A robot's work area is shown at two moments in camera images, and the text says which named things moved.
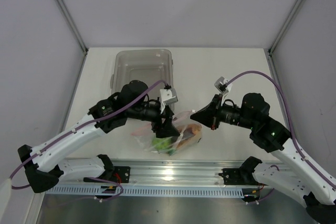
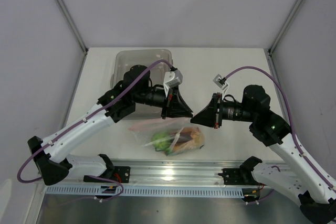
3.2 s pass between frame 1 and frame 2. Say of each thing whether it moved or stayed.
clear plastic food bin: stayed
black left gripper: moved
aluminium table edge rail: stayed
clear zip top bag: moved
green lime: stayed
